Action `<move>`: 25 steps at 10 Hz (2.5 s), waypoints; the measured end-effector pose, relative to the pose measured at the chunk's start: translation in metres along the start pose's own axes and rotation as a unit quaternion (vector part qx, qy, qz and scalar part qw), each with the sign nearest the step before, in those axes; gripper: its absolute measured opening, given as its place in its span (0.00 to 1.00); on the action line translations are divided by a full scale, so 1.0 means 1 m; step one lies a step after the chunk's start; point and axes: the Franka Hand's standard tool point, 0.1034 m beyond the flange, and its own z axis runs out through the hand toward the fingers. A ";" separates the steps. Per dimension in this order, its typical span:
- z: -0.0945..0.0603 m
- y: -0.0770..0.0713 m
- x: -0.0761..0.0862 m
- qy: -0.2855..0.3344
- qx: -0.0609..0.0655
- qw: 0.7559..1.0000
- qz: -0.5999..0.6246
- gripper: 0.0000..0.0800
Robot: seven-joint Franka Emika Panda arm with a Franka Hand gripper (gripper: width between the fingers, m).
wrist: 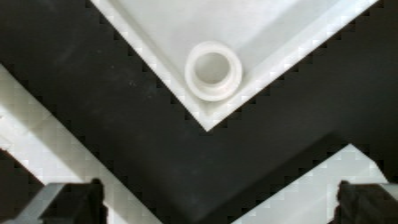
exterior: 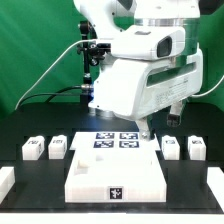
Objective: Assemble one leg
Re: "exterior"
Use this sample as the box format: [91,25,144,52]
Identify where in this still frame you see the white sheet with markers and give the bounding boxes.
[70,131,160,151]

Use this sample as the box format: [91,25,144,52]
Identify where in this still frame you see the white square tabletop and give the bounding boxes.
[65,147,167,203]

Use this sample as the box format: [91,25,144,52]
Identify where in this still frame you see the white cable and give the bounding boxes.
[14,39,98,110]

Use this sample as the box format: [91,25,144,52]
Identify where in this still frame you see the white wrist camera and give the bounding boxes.
[111,25,186,61]

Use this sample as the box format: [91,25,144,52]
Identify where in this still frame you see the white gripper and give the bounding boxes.
[89,49,203,140]

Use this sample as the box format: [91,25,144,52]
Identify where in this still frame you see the white right obstacle block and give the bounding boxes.
[207,167,224,212]

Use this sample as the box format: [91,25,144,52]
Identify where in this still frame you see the black cable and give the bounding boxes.
[19,84,95,107]

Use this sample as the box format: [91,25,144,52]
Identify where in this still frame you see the white left obstacle block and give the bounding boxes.
[0,167,15,204]

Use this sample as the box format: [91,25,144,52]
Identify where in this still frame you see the black camera stand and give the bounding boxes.
[77,20,111,104]

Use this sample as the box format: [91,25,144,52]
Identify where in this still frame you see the white obstacle block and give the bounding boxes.
[0,167,15,204]
[207,167,224,212]

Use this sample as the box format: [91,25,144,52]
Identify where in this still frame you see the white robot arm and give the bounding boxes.
[73,0,203,140]

